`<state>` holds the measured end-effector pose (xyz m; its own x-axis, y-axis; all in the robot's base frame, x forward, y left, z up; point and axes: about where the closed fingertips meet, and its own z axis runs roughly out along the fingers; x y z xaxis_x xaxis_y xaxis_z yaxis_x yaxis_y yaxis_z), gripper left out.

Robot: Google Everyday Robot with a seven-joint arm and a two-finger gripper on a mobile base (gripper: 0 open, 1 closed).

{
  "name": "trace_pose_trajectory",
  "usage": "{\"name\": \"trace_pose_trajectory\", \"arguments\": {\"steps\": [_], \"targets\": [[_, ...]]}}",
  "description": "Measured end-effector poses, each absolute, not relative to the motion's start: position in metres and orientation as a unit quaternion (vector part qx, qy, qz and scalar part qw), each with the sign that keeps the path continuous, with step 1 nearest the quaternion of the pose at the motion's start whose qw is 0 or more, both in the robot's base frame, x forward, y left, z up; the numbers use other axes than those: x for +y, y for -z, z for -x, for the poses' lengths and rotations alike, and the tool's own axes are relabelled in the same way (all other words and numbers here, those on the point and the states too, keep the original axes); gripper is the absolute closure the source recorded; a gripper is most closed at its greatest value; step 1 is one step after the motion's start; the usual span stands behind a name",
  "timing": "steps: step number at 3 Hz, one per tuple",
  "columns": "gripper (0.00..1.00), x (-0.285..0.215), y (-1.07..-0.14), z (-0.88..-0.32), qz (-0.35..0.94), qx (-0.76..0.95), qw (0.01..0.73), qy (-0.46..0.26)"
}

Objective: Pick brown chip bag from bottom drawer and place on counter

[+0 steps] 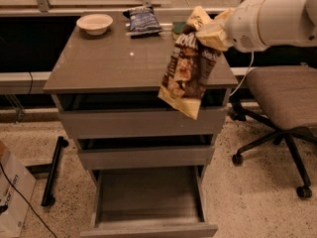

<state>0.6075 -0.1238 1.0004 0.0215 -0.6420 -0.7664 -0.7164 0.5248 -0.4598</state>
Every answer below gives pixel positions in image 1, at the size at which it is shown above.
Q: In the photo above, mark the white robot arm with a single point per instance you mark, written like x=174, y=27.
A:
x=286, y=23

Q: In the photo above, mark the white bowl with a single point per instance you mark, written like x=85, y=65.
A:
x=95, y=24

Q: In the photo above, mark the brown chip bag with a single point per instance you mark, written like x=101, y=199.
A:
x=185, y=80

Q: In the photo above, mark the grey office chair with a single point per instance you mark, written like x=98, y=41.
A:
x=287, y=95

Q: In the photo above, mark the grey middle drawer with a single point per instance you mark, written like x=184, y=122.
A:
x=146, y=152

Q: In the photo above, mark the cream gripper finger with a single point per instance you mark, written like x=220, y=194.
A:
x=214, y=36
x=223, y=16

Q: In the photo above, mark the grey top drawer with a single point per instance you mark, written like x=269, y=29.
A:
x=136, y=114

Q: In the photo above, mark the grey drawer cabinet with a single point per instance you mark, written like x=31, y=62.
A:
x=115, y=62

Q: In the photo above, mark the blue chip bag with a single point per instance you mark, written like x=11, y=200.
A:
x=142, y=21

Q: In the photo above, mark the white cardboard box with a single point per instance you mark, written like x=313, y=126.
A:
x=16, y=177

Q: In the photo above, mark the grey drawer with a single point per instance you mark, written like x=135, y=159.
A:
x=149, y=203
x=146, y=152
x=136, y=114

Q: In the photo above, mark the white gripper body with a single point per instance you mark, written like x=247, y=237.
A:
x=244, y=26

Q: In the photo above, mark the green yellow sponge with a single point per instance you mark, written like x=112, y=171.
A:
x=177, y=29

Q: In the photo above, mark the black metal bar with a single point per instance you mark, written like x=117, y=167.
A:
x=48, y=199

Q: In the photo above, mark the grey bottom drawer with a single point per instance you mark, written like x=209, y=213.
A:
x=149, y=203

